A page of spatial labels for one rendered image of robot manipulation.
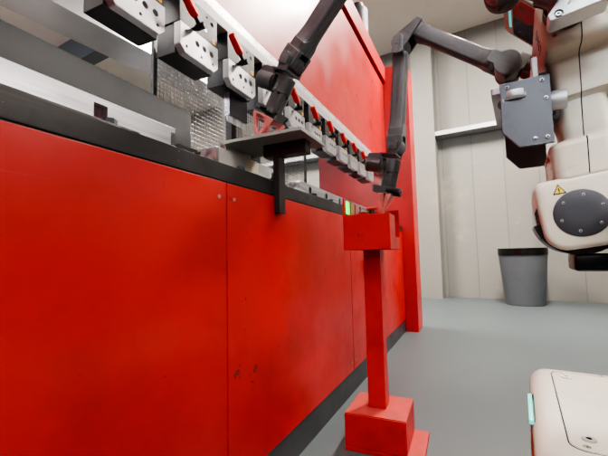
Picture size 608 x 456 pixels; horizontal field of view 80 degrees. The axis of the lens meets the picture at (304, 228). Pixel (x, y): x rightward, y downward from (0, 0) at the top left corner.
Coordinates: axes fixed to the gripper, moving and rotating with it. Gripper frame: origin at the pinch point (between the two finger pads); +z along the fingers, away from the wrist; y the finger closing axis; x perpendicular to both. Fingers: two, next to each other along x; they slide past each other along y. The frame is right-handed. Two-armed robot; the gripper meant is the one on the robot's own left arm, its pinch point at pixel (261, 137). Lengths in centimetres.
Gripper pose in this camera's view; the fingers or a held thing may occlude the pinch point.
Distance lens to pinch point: 117.9
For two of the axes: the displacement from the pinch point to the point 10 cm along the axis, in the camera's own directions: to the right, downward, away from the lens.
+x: 8.0, 4.5, -4.1
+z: -4.2, 8.9, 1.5
